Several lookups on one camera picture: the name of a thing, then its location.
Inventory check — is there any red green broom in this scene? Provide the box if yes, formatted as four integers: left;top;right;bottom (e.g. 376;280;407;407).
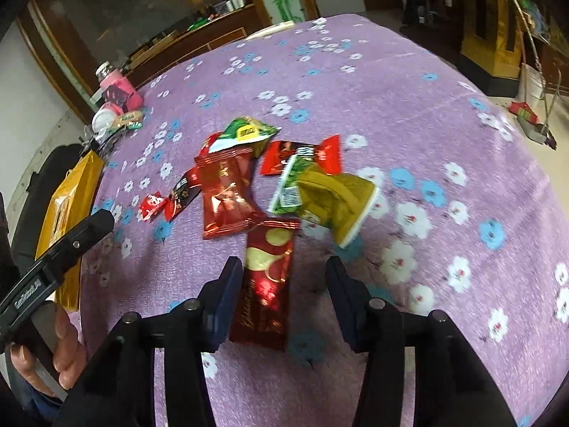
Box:
508;101;538;125

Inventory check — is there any small red candy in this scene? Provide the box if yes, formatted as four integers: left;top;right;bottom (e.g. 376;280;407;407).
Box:
137;191;168;222

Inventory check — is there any green seaweed snack packet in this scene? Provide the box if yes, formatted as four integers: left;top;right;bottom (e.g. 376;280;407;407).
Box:
268;154;317;218

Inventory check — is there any grey dustpan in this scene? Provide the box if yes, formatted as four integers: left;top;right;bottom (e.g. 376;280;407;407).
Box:
517;118;557;151

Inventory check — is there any white bucket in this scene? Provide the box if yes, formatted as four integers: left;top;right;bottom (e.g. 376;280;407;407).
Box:
516;63;544;108

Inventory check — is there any red black sugar candy packet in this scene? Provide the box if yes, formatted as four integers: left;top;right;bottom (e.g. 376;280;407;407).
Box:
260;135;342;176

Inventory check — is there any dark red black candy packet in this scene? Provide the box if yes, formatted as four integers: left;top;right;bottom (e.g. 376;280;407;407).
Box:
164;167;201;222

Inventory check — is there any pink sleeved bottle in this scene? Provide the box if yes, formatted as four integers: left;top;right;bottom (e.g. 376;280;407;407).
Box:
95;62;144;113

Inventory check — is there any white tube on table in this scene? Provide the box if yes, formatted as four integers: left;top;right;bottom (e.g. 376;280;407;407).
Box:
246;21;295;41

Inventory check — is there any long red gold snack bar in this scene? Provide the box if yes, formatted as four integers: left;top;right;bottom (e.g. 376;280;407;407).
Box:
229;219;300;351

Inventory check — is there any dark red snack packet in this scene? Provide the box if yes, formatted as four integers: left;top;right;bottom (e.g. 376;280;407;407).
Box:
195;147;266;240

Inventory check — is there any black bag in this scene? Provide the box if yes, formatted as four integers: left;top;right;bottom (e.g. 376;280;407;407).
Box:
12;144;83;275

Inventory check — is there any person's left hand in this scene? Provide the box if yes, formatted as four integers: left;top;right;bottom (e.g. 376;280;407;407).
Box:
10;301;87;401

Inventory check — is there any gold gift box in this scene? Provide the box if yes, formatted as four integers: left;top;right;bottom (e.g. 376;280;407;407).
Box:
36;151;103;311

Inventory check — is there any purple floral tablecloth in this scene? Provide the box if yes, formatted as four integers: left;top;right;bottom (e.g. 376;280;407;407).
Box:
81;15;568;426

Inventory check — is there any green white snack packet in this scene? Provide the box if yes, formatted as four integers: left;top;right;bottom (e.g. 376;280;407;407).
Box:
208;116;281;158

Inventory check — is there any olive yellow snack packet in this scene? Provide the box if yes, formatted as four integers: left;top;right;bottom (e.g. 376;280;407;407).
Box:
298;167;379;249

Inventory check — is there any small wrapped cookie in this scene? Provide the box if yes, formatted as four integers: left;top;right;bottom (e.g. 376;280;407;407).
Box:
109;110;144;132

